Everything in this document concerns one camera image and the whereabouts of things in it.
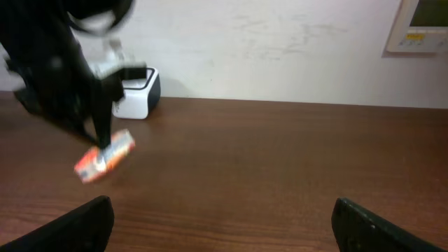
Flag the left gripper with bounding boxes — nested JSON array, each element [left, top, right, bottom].
[[5, 40, 146, 149]]

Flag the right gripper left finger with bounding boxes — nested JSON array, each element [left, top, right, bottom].
[[1, 195, 114, 252]]

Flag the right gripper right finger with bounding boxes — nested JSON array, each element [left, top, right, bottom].
[[331, 198, 445, 252]]

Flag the orange tissue pack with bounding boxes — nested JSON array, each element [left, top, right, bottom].
[[74, 129, 136, 183]]

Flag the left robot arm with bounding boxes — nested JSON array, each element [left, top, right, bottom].
[[1, 0, 147, 149]]

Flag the white barcode scanner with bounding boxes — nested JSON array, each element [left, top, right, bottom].
[[112, 67, 161, 120]]

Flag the wall control panel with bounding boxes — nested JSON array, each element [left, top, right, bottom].
[[385, 0, 447, 53]]

